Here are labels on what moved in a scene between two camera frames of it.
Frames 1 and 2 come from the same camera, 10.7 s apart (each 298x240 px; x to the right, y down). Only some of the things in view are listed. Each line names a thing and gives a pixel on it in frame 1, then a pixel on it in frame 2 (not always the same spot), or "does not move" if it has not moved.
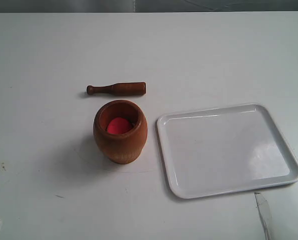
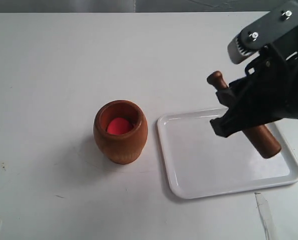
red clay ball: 117,125 does not move
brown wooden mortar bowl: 120,130 does not move
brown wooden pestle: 126,88 to 262,138
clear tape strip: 265,214 does not move
